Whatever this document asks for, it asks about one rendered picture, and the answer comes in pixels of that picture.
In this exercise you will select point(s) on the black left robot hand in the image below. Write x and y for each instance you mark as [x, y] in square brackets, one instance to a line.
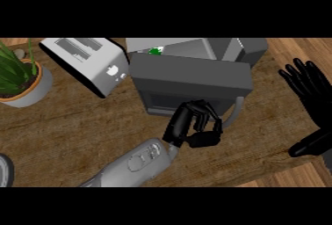
[179, 123]

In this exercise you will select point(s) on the dark grey microwave door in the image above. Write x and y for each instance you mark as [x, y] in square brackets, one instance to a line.
[191, 76]

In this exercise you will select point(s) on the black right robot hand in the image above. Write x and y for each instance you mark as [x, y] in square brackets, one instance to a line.
[316, 93]

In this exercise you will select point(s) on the small green item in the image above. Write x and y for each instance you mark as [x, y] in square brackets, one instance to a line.
[156, 52]

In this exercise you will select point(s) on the small grey pebble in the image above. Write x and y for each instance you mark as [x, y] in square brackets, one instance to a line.
[20, 53]

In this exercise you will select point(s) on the grey microwave body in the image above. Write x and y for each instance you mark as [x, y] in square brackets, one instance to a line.
[195, 47]

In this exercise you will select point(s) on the grey round object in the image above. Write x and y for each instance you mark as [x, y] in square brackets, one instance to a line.
[5, 172]

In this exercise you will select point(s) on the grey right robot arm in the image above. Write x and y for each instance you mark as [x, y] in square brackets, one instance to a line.
[328, 164]

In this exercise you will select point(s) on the grey plant pot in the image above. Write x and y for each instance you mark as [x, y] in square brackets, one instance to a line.
[37, 88]

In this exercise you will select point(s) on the green leafy plant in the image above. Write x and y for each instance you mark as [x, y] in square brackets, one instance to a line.
[12, 73]

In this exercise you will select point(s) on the white toaster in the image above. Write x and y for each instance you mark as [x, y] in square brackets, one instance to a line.
[94, 66]

